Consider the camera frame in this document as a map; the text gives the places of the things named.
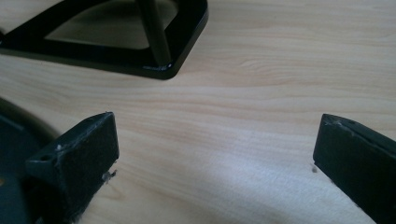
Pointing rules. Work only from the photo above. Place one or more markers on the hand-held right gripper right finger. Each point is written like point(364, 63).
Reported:
point(358, 161)

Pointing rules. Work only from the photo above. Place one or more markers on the red and black shoe rack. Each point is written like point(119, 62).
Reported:
point(124, 62)

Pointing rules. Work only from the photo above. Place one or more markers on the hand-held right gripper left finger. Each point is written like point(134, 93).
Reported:
point(81, 149)

